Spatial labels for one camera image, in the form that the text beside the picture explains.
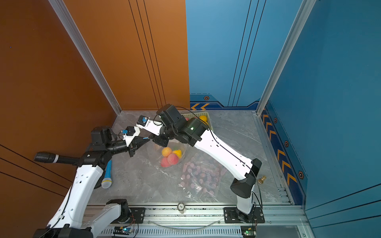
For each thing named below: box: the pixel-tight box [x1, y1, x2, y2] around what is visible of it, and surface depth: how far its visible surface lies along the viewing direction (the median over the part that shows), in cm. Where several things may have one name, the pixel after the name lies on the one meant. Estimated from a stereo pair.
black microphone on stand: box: [33, 152, 81, 166], surface depth 63 cm
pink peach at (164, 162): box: [160, 156, 171, 168], surface depth 87 cm
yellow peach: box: [161, 146, 173, 158], surface depth 89 cm
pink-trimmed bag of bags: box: [178, 153, 228, 201], surface depth 85 cm
